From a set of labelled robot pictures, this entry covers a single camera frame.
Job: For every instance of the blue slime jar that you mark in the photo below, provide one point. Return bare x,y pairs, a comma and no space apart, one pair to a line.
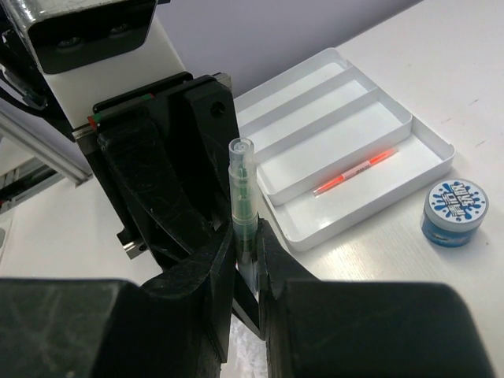
453,211

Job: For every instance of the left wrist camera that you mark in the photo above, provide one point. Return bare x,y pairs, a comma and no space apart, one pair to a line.
65,61

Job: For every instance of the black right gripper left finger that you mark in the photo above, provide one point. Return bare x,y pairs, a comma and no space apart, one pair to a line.
175,325

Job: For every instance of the orange highlighter pen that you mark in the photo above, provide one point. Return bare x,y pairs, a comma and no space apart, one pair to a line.
354,171

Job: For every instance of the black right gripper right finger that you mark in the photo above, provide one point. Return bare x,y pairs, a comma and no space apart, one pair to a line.
323,328

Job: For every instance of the green pen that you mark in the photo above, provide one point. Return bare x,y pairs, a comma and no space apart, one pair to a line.
242,172

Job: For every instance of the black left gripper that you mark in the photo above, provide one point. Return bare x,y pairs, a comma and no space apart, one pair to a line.
160,153

